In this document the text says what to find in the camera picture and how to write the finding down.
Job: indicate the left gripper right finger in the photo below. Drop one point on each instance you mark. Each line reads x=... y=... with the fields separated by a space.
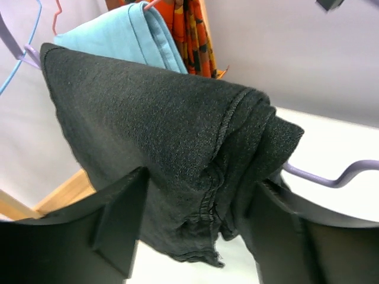
x=294 y=240

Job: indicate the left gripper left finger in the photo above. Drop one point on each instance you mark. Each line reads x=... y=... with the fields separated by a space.
x=90 y=241

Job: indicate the black trousers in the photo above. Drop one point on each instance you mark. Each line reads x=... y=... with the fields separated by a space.
x=207 y=143

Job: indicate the light blue trousers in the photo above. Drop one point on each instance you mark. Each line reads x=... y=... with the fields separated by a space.
x=128 y=33

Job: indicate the light blue hanger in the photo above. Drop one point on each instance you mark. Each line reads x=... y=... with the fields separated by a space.
x=27 y=54

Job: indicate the orange patterned trousers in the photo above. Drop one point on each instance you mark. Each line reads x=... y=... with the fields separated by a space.
x=186 y=23

